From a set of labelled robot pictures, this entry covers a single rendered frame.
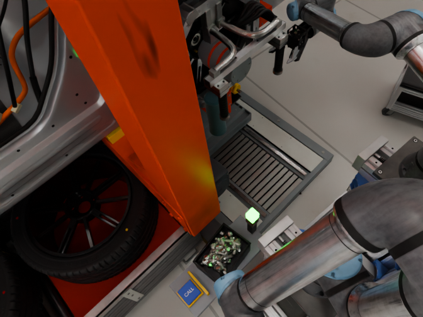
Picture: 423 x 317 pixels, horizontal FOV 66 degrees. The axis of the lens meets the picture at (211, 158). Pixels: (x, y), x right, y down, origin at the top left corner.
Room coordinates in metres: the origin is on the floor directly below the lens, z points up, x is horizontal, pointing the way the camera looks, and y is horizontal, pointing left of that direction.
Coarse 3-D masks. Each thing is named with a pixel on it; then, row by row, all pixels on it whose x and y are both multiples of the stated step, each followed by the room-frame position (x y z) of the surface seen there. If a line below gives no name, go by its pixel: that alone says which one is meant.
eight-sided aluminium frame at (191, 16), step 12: (192, 0) 1.10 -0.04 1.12; (204, 0) 1.09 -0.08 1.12; (216, 0) 1.11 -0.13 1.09; (240, 0) 1.18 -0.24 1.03; (180, 12) 1.06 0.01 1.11; (192, 12) 1.04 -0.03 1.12; (204, 12) 1.07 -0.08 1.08; (252, 24) 1.23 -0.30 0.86; (240, 48) 1.24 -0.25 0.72; (228, 84) 1.13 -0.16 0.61
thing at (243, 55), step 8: (272, 32) 1.02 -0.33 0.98; (256, 40) 0.99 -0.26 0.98; (264, 40) 0.99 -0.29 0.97; (248, 48) 0.95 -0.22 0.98; (256, 48) 0.96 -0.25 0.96; (240, 56) 0.92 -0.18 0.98; (248, 56) 0.93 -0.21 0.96; (232, 64) 0.89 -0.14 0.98; (224, 72) 0.86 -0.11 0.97; (208, 80) 0.83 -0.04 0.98; (216, 80) 0.84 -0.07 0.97
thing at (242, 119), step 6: (240, 108) 1.30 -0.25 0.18; (246, 114) 1.26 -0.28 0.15; (240, 120) 1.23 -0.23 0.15; (246, 120) 1.23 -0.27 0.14; (228, 126) 1.20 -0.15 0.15; (234, 126) 1.19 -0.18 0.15; (240, 126) 1.20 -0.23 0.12; (228, 132) 1.14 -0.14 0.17; (234, 132) 1.16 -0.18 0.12; (216, 138) 1.13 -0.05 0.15; (222, 138) 1.10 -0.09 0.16; (228, 138) 1.13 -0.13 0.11; (210, 144) 1.09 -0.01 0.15; (216, 144) 1.07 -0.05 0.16; (222, 144) 1.10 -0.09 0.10; (210, 150) 1.05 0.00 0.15; (216, 150) 1.07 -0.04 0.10
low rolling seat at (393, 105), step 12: (408, 72) 1.20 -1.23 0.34; (396, 84) 1.30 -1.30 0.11; (408, 84) 1.12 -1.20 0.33; (420, 84) 1.09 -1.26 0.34; (396, 96) 1.13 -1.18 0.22; (408, 96) 1.19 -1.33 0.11; (420, 96) 1.05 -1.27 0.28; (384, 108) 1.16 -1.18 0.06; (396, 108) 1.10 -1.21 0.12; (408, 108) 1.07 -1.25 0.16; (420, 108) 1.08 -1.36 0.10
